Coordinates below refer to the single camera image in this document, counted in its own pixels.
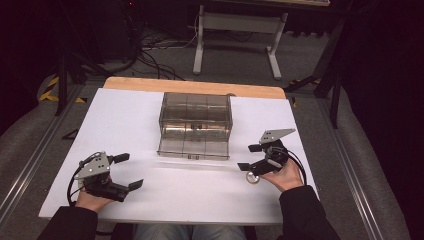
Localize black triangular bracket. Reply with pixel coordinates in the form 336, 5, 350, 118
61, 128, 80, 141

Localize person's legs in jeans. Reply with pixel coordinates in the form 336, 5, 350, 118
133, 223, 246, 240

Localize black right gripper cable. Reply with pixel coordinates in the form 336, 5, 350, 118
283, 148, 308, 186

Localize transparent grey drawer cabinet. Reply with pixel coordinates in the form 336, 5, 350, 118
158, 92, 234, 143

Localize small round silver tin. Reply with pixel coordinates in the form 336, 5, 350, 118
245, 171, 261, 185

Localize transparent grey drawer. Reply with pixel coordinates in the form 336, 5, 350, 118
156, 137, 231, 161

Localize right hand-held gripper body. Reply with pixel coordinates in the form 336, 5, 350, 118
249, 128, 297, 177

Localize person's right hand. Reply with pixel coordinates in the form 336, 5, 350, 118
259, 158, 304, 193

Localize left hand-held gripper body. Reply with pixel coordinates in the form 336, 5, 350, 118
73, 151, 130, 203

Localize black metal stand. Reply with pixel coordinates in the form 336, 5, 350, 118
283, 13, 349, 130
54, 0, 113, 117

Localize aluminium floor rail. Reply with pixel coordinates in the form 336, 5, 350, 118
0, 83, 86, 228
315, 98, 386, 240

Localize bundle of black floor cables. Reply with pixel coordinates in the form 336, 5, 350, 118
128, 16, 201, 81

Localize wooden table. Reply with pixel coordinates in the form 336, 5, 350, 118
103, 76, 287, 100

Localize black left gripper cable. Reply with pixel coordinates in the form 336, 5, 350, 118
65, 166, 84, 207

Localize yellow black floor tape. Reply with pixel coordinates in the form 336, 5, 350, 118
38, 76, 88, 104

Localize person's left hand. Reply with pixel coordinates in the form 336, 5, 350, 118
74, 189, 114, 214

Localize white metal desk frame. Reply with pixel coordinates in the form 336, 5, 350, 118
192, 3, 289, 81

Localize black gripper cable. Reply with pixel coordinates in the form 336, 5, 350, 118
283, 148, 308, 186
65, 166, 84, 207

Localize white table mat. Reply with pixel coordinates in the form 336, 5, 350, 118
38, 87, 319, 225

